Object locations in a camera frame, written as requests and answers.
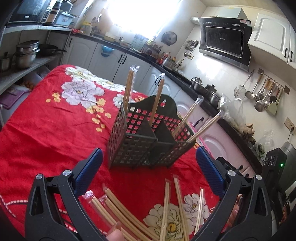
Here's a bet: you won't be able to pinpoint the right hand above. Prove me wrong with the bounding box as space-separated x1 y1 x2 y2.
222 194 243 232

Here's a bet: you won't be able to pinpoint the left hand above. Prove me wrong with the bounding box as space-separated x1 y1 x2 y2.
106 222 125 241

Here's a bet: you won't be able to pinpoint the white lower cabinets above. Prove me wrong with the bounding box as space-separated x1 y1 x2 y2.
60 34 258 179

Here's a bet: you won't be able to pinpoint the wrapped chopsticks far right basket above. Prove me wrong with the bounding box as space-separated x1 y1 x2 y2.
187 110 224 143

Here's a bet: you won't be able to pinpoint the wrapped chopsticks basket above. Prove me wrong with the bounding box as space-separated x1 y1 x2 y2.
149 73 165 126
172 95 204 137
187 110 224 143
122 65 139 113

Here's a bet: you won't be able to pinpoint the red floral tablecloth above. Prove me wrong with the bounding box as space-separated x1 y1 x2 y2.
1 65 219 235

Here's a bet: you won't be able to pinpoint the steel pot on stove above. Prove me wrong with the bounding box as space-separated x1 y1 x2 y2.
205 84 220 108

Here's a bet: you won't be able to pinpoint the black perforated utensil basket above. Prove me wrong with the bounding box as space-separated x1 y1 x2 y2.
107 94 195 168

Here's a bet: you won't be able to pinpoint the steel stockpot on shelf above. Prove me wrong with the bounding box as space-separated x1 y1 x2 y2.
15 40 40 69

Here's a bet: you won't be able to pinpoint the wrapped chopsticks centre basket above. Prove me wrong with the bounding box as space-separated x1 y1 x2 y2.
149 73 165 126

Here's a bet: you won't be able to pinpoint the black frying pan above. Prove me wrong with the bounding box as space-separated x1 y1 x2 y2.
38 44 67 57

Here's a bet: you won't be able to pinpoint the wrapped chopsticks far left basket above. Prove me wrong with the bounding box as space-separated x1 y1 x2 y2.
122 65 139 113

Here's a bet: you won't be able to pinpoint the black range hood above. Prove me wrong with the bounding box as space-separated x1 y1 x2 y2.
199 17 252 72

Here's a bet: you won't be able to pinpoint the blue bowl on cabinet door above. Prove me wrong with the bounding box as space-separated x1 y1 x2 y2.
101 45 114 57

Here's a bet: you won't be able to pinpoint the white upper cabinet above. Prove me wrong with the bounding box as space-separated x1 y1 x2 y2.
248 14 295 68

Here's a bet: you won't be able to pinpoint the blue grey storage bin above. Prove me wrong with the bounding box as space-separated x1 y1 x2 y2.
54 11 75 28

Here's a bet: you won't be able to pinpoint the black microwave oven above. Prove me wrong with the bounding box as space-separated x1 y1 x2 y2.
9 0 51 23

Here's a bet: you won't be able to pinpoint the black camera unit green light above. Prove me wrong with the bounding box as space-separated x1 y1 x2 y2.
261 142 295 198

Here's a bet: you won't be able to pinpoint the wall socket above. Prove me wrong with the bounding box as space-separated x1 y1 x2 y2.
284 118 296 135

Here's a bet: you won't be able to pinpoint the wire strainer on wall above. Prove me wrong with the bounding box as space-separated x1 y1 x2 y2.
234 70 254 100

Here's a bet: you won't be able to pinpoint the wall utensil rack with ladles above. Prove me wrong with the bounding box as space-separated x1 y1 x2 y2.
241 68 290 115

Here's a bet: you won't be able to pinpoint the round wall fan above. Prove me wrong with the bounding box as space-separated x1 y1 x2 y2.
161 31 178 46

